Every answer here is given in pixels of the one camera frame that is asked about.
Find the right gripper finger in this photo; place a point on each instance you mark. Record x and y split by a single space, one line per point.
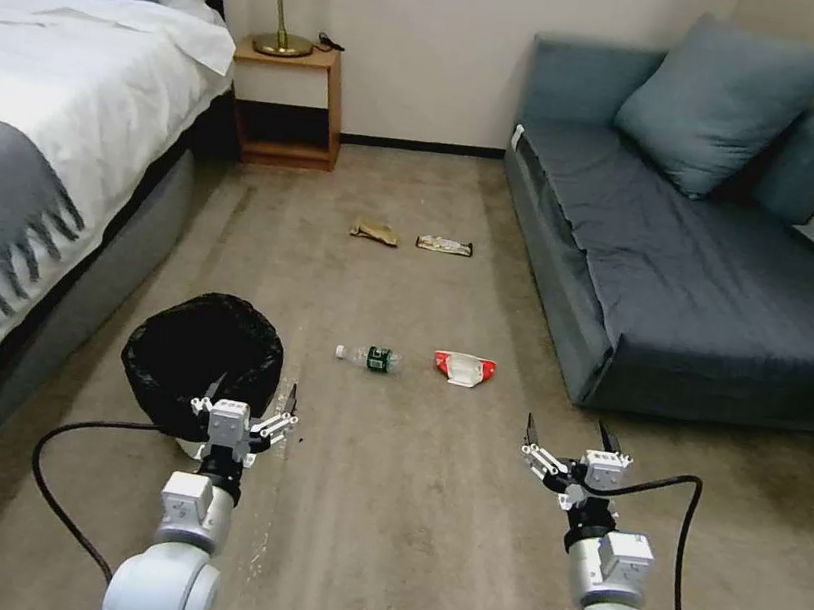
611 440
540 462

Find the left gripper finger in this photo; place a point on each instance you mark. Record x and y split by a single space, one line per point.
200 405
276 426

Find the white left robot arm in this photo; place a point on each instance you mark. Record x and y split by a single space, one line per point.
168 574

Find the trash bin with black bag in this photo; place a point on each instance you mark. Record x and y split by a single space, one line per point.
173 355

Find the red and white wrapper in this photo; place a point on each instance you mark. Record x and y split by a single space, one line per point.
462 368

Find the clear plastic bottle green label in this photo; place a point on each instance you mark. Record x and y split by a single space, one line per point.
378 359

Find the grey upholstered bed base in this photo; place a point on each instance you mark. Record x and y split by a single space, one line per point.
110 263

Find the blue fabric sofa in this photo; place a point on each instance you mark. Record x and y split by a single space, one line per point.
683 283

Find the crumpled brown paper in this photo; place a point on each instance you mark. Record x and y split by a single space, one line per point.
375 232

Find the dark snack bar wrapper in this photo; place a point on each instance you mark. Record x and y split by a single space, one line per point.
445 246

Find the black baseboard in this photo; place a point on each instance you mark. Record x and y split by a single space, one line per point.
422 146

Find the white sofa tag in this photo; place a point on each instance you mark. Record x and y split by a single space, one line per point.
518 136

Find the wooden nightstand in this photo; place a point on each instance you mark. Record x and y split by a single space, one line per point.
335 105

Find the blue square cushion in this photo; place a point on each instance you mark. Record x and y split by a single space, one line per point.
722 107

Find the white bed duvet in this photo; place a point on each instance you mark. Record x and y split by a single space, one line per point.
69 68

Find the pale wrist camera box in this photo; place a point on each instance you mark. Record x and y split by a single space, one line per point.
227 422
602 470

